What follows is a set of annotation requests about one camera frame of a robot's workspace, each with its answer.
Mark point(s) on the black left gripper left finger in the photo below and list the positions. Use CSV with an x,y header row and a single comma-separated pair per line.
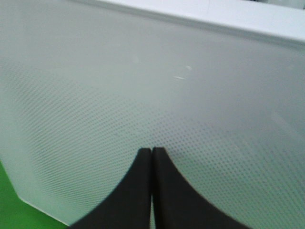
x,y
128,206

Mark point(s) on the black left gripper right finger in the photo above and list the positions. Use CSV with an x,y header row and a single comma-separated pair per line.
x,y
177,205

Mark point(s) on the white microwave door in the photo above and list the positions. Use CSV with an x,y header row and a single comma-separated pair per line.
x,y
82,88

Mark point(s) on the green table cloth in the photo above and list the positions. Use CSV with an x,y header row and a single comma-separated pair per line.
x,y
15,214

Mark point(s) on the white microwave oven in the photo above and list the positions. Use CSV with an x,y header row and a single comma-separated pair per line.
x,y
239,19

